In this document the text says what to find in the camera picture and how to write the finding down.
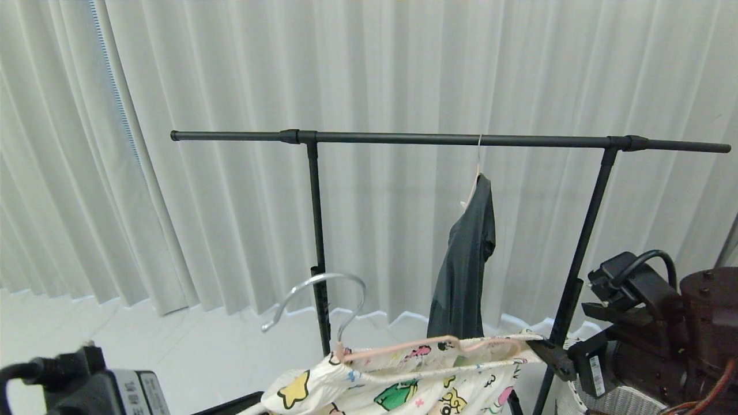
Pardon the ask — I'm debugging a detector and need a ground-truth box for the white curtain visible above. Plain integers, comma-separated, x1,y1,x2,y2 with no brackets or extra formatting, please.
0,0,738,338

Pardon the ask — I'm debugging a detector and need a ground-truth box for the pink clothes hanger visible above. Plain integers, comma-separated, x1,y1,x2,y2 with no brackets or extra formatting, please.
460,135,484,212
261,272,524,365

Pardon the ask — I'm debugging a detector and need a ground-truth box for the black clothes rack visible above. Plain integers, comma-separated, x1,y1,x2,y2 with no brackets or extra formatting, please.
170,129,732,415

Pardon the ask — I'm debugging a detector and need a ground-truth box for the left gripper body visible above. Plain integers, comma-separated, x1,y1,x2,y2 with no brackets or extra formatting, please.
46,369,171,415

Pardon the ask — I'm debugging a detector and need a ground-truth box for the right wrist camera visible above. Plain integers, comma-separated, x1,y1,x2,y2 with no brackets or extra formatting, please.
581,251,685,342

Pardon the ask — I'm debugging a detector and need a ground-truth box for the cream printed garment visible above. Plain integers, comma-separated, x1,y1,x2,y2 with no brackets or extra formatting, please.
235,330,547,415

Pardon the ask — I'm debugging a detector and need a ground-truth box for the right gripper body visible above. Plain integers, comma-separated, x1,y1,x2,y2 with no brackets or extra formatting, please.
567,330,690,407

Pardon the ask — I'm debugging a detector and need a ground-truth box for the white laundry basket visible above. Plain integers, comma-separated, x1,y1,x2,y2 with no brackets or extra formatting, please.
558,378,667,415

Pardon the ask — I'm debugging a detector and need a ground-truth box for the black cable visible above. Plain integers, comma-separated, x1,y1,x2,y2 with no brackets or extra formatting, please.
610,249,679,292
0,356,50,415

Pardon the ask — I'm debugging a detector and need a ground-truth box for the dark grey shirt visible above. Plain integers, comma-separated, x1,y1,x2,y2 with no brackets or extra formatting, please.
426,173,497,340

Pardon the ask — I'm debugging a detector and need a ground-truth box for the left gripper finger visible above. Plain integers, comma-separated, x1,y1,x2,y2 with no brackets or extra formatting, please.
192,391,267,415

